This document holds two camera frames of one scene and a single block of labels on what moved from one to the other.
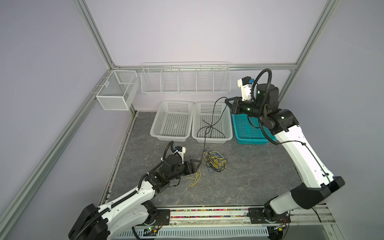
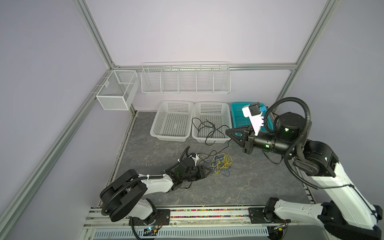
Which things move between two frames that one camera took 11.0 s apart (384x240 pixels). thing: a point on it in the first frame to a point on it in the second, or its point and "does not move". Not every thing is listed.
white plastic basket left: [173, 121] does not move
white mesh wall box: [121, 91] does not move
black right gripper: [236, 109] to [248, 144]
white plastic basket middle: [212, 122] does not move
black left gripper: [193, 169] to [201, 173]
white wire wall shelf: [186, 77] does not move
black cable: [211, 126] to [212, 132]
